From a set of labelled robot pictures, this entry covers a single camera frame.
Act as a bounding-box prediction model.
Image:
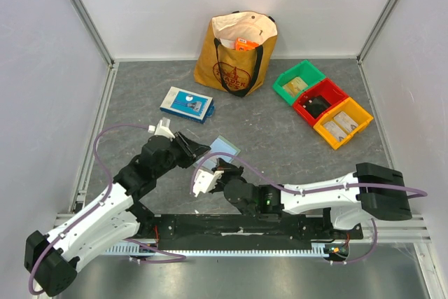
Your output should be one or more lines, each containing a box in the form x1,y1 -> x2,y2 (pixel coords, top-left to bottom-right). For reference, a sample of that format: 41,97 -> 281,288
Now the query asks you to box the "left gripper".
154,130 -> 210,178

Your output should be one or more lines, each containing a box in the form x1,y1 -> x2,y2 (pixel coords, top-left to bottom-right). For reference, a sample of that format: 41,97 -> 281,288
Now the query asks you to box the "green card holder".
202,136 -> 241,170

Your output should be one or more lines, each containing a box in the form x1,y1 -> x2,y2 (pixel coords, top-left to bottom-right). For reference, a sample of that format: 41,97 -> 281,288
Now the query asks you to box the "black credit card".
303,95 -> 330,119

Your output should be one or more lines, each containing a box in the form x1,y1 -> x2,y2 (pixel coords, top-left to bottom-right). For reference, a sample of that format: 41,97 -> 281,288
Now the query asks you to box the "gold credit card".
282,76 -> 308,97

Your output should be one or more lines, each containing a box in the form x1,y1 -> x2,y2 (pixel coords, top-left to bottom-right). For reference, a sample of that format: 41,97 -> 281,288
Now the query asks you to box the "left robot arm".
24,130 -> 210,297

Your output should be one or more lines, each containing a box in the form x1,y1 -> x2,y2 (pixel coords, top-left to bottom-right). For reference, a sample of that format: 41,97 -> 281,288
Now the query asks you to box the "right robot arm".
212,160 -> 412,239

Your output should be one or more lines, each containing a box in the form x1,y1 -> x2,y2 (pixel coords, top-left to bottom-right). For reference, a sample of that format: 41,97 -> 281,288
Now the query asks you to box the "silver card in yellow bin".
333,111 -> 358,134

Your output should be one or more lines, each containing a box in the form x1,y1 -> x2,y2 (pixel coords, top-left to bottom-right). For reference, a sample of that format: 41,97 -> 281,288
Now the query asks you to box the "blue white product box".
160,86 -> 215,124

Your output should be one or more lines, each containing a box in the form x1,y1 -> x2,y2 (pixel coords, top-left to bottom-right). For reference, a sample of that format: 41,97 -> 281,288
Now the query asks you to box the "brown tote bag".
194,11 -> 278,97

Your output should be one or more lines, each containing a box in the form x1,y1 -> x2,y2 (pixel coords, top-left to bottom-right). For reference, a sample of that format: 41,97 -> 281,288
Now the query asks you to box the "orange box in bag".
234,38 -> 259,51

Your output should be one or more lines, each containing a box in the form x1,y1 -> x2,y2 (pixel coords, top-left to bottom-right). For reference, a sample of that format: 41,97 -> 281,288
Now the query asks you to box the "green plastic bin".
272,60 -> 326,106

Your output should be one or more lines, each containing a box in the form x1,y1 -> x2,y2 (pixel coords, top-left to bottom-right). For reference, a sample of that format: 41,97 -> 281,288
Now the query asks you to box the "red plastic bin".
292,78 -> 349,127

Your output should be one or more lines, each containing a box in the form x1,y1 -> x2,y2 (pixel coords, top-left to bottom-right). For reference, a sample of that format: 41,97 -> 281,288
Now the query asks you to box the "yellow plastic bin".
313,97 -> 374,150

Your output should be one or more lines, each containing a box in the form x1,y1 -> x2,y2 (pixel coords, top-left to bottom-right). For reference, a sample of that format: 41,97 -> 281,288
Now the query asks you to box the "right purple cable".
188,151 -> 428,265

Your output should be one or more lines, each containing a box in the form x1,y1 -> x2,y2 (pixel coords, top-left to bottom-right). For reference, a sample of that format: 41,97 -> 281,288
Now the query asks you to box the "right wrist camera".
192,169 -> 224,197

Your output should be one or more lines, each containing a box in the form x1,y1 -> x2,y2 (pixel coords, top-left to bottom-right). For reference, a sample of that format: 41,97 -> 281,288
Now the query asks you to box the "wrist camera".
192,169 -> 224,197
148,118 -> 175,139

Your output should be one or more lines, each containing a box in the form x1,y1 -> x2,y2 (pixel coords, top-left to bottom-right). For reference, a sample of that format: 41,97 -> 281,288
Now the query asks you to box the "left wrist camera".
148,118 -> 175,139

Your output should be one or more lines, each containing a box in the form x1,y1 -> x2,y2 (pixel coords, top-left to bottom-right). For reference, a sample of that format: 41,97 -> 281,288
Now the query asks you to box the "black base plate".
137,214 -> 363,242

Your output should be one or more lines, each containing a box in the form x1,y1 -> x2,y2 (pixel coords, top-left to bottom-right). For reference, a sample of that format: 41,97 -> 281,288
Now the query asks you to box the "slotted cable duct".
103,242 -> 329,258

